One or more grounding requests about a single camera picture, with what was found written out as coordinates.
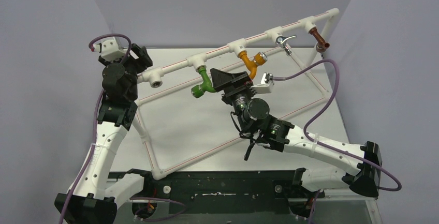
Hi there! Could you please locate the chrome lever water faucet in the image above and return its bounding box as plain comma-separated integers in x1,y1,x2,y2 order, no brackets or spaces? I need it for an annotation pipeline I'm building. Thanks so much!
275,35,297,56

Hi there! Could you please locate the orange water faucet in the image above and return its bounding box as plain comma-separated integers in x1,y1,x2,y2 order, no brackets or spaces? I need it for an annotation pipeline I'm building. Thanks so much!
238,51,268,79

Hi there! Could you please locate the white PVC pipe frame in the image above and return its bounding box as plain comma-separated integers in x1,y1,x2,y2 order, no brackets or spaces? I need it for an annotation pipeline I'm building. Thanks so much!
136,8,340,180

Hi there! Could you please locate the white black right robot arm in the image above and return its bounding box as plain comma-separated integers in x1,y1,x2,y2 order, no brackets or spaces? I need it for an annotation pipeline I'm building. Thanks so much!
210,69,382,198

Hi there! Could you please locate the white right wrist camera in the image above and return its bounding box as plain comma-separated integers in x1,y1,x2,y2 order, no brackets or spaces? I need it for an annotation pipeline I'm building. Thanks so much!
251,73,274,95

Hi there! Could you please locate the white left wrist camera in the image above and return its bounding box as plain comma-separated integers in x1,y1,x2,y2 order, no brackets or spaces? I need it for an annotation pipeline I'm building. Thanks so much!
91,37,126,63

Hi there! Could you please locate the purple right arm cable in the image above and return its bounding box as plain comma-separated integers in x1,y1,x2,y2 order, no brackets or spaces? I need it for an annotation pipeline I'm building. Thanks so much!
272,58,403,224

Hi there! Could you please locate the green water faucet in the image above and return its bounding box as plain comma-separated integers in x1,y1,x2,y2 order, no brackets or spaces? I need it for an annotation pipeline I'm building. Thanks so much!
191,66,217,98

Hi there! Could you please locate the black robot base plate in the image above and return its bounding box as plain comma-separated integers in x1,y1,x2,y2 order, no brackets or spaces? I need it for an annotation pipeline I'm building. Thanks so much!
108,169,309,218

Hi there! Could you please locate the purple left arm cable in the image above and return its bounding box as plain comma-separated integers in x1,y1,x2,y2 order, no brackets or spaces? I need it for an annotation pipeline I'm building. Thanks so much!
57,33,187,224

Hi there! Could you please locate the brown water faucet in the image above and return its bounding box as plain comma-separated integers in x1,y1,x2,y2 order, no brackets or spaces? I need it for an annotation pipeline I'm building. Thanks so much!
309,27,330,53

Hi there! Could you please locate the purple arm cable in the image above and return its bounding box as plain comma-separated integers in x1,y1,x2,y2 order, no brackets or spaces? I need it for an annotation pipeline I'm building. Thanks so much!
272,58,403,224
57,33,187,224

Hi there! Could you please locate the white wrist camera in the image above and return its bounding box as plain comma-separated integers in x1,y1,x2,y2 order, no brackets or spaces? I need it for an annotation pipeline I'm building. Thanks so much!
91,37,126,63
251,73,274,95

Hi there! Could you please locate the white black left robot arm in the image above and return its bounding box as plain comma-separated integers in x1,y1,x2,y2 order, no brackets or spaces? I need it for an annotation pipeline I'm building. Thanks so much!
54,41,153,223

